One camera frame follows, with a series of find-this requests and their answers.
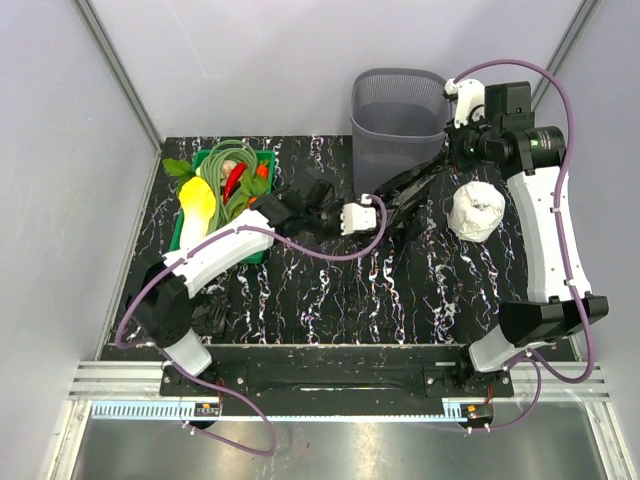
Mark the grey mesh trash bin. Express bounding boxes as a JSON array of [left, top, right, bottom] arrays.
[[350, 68, 450, 195]]

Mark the black trash bag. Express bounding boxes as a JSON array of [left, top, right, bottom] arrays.
[[374, 149, 451, 241], [192, 295, 230, 338]]

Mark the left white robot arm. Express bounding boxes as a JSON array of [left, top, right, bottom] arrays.
[[125, 179, 346, 395]]

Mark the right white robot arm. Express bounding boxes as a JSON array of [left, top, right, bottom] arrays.
[[444, 79, 609, 396]]

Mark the white crumpled paper roll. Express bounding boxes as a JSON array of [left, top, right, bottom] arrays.
[[447, 181, 506, 243]]

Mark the small orange carrot toy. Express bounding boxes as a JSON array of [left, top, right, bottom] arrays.
[[256, 165, 270, 180]]

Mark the red chili pepper toy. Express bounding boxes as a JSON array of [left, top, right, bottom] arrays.
[[223, 163, 247, 203]]

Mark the green plastic basket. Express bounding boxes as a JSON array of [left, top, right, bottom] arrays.
[[162, 140, 275, 251]]

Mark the green long beans bundle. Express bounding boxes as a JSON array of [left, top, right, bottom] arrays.
[[200, 140, 258, 227]]

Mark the yellow white cabbage toy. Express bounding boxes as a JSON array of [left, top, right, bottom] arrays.
[[178, 176, 217, 248]]

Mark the green leafy vegetable toy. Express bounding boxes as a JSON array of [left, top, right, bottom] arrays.
[[162, 158, 195, 190]]

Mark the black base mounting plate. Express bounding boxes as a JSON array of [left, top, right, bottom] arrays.
[[158, 344, 515, 399]]

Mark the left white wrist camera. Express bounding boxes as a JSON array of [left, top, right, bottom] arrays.
[[340, 194, 377, 236]]

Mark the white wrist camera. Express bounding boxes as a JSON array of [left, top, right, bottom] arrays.
[[340, 194, 377, 236], [444, 78, 485, 129]]

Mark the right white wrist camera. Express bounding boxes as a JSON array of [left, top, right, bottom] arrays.
[[444, 78, 485, 129]]

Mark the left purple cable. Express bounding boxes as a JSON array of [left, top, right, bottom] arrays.
[[114, 194, 389, 455]]

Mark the purple cable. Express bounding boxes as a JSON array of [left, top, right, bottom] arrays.
[[114, 194, 389, 455], [452, 59, 601, 434]]

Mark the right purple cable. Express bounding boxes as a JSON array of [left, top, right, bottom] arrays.
[[452, 59, 601, 434]]

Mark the aluminium frame rail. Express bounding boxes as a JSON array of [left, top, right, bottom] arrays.
[[71, 361, 610, 403]]

